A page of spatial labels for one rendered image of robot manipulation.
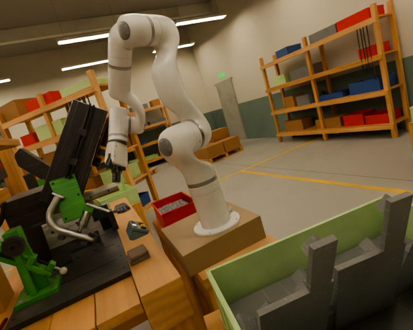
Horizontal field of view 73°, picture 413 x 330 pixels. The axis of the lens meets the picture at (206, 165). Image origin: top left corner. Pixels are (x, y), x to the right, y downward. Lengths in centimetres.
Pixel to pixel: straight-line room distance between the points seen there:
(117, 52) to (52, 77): 959
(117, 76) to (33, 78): 959
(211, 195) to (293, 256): 35
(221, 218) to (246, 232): 11
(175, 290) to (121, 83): 80
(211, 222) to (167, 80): 53
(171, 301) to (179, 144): 51
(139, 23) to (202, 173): 53
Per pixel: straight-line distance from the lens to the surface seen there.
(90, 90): 411
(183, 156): 96
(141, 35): 100
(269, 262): 89
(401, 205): 59
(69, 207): 150
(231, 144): 779
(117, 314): 99
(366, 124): 608
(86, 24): 904
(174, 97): 101
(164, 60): 103
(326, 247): 49
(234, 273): 86
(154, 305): 100
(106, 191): 162
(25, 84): 1074
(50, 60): 1087
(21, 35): 891
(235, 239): 108
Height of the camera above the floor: 138
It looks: 11 degrees down
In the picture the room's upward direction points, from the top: 17 degrees counter-clockwise
